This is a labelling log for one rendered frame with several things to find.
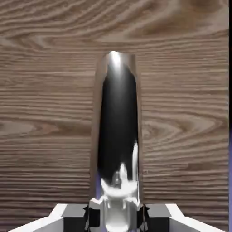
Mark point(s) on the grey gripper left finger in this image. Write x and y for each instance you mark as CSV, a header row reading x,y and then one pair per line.
x,y
72,217

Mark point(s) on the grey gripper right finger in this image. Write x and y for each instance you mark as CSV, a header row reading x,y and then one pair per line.
x,y
159,217

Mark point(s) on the brown wooden cabinet door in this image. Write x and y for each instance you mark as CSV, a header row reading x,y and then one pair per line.
x,y
45,108

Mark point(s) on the brown wooden cabinet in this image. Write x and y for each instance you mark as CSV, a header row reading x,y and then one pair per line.
x,y
230,54

